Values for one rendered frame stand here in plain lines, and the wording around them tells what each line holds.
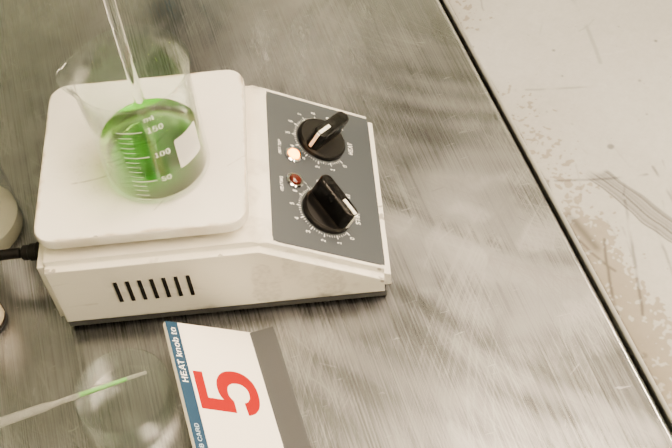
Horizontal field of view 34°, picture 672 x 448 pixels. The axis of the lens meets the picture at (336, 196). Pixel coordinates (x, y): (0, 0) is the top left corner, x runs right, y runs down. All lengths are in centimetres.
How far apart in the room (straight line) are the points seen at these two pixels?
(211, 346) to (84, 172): 12
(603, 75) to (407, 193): 17
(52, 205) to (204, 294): 10
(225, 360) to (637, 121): 32
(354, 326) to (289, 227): 8
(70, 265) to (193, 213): 8
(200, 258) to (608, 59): 34
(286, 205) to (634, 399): 23
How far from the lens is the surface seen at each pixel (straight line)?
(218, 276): 64
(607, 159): 74
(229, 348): 64
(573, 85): 79
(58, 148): 66
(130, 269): 63
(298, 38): 82
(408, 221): 70
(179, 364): 62
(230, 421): 61
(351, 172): 68
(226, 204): 61
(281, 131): 68
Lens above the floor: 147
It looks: 52 degrees down
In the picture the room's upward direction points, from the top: 6 degrees counter-clockwise
